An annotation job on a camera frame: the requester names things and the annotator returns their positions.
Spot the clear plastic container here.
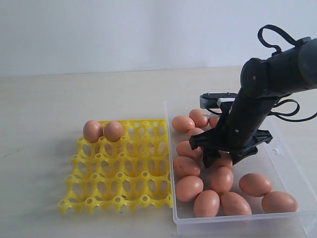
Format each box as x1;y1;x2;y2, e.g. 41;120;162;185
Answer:
163;96;317;236

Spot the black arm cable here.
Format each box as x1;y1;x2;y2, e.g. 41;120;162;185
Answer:
257;24;317;122

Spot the brown egg four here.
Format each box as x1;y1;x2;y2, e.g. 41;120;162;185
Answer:
262;191;298;213

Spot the brown egg seven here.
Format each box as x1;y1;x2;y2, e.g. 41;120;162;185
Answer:
187;127;205;137

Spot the brown egg twelve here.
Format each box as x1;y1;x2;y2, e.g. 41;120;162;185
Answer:
173;156;201;177

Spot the brown egg sixteen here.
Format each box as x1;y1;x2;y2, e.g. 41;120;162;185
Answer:
220;192;252;216

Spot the brown egg two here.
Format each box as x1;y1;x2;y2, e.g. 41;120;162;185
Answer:
104;120;124;142

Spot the brown egg six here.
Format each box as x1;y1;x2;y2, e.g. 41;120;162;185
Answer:
171;115;195;133

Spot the brown egg ten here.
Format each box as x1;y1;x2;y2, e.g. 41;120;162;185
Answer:
176;141;203;161

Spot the brown egg five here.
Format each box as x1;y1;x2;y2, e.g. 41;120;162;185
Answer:
189;109;209;128

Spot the brown egg nine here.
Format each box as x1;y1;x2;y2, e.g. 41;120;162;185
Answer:
212;151;233;168

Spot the brown egg fifteen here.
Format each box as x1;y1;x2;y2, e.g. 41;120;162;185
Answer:
194;190;220;217

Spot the brown egg eleven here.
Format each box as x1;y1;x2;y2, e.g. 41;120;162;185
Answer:
211;167;234;194

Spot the small white plastic clip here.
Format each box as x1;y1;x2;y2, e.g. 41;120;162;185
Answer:
272;148;284;156

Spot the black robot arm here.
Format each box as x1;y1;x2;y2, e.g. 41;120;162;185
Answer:
190;37;317;168

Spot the yellow plastic egg tray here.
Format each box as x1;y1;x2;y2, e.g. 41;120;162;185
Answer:
58;119;173;214

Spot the brown egg three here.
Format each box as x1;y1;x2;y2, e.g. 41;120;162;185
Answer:
209;116;220;128

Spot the brown egg fourteen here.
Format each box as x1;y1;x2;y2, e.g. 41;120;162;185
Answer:
239;173;273;197

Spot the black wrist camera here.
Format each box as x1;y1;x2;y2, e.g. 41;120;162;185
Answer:
200;92;237;109

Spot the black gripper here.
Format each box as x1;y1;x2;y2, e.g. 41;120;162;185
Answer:
190;95;279;169

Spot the brown egg thirteen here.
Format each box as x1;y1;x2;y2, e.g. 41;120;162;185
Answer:
176;176;204;202

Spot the brown egg one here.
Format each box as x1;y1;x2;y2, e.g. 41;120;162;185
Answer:
83;120;104;143

